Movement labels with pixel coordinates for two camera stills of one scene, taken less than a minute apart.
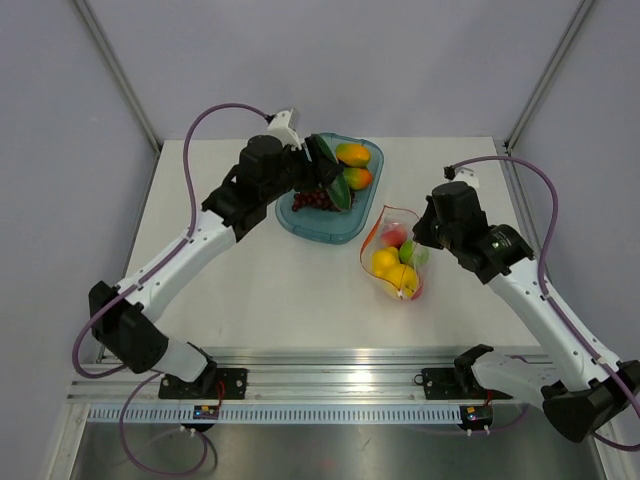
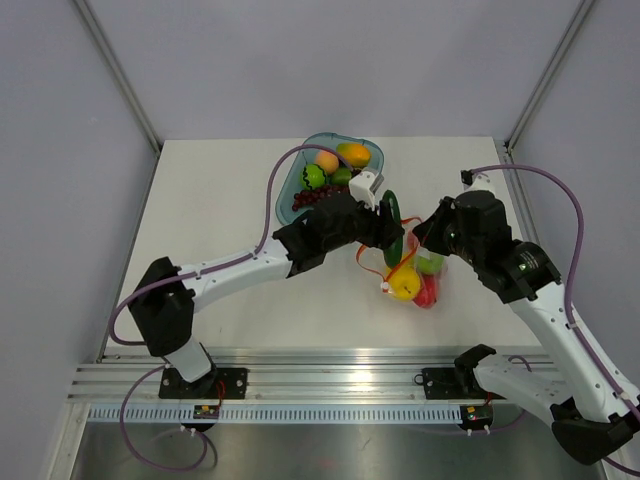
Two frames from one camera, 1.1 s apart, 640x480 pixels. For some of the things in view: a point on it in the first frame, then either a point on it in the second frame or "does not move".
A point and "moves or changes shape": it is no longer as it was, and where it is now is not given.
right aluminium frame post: [577, 19] does not move
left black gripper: [317, 171] to [381, 227]
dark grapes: [318, 198] does not move
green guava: [411, 253] to [430, 266]
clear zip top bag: [391, 253] moves or changes shape
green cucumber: [337, 187] to [393, 252]
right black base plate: [453, 383] does not move
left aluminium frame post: [119, 74] does not move
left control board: [206, 412] does not move
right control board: [476, 417] does not move
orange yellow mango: [353, 154] does not move
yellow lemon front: [403, 283] does not move
